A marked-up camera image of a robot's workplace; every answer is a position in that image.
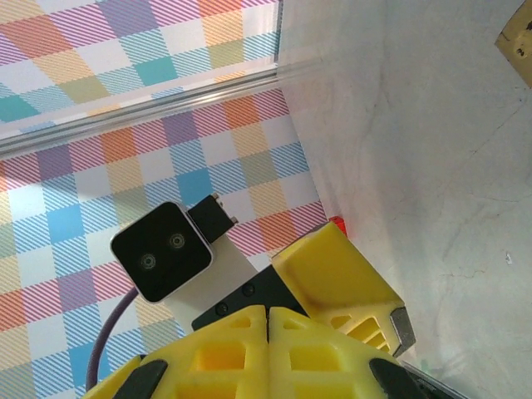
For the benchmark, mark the red padlock tag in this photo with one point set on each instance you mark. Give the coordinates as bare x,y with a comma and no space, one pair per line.
340,224

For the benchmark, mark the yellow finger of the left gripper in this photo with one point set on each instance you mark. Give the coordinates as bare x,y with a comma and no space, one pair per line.
440,390
332,270

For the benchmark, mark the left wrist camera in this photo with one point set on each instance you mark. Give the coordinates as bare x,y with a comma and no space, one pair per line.
162,253

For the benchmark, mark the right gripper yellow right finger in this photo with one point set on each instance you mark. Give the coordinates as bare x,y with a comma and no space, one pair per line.
332,374

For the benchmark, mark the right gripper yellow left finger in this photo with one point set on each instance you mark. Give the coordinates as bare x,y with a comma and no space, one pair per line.
187,386

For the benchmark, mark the aluminium frame post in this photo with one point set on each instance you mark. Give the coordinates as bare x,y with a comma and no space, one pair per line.
124,114

